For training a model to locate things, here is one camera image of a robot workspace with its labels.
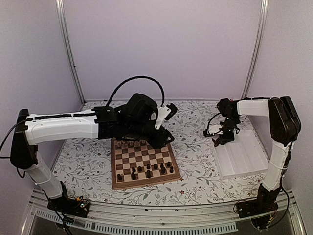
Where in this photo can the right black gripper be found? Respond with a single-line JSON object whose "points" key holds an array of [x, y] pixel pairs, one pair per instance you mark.
{"points": [[229, 138]]}

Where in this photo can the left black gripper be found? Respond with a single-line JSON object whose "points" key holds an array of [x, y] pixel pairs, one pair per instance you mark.
{"points": [[159, 142]]}

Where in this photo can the wooden chess board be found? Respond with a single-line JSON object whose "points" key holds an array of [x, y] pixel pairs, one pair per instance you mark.
{"points": [[124, 159]]}

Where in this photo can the dark knight piece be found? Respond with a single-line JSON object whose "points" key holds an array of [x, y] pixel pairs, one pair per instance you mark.
{"points": [[133, 176]]}

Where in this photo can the dark king piece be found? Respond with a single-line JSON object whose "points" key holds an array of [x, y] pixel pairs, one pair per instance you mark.
{"points": [[148, 174]]}

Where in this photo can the dark rook corner piece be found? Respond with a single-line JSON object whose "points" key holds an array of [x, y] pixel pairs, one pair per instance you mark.
{"points": [[119, 177]]}

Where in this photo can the dark bishop piece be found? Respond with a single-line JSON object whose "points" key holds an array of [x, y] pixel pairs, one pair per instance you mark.
{"points": [[163, 171]]}

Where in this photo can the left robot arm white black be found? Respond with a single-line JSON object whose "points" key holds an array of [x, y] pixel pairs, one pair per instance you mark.
{"points": [[31, 130]]}

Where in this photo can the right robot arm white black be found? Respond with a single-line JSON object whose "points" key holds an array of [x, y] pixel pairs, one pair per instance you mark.
{"points": [[284, 124]]}

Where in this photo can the white chess piece row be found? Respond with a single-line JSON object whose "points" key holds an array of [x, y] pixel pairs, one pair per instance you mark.
{"points": [[129, 144]]}

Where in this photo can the white plastic tray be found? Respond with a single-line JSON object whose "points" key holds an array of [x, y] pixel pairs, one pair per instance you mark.
{"points": [[242, 157]]}

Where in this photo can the floral patterned table mat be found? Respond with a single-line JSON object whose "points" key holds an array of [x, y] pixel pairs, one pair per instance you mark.
{"points": [[84, 165]]}

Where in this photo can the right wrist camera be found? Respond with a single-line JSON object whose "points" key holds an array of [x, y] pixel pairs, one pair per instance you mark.
{"points": [[213, 130]]}

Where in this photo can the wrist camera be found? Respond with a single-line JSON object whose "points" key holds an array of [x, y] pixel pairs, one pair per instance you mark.
{"points": [[164, 113], [213, 130]]}

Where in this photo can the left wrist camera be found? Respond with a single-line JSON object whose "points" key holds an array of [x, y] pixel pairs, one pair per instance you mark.
{"points": [[164, 113]]}

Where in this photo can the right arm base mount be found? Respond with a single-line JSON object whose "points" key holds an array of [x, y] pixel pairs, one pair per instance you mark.
{"points": [[259, 208]]}

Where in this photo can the aluminium front rail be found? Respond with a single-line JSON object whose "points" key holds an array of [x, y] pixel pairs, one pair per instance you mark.
{"points": [[207, 219]]}

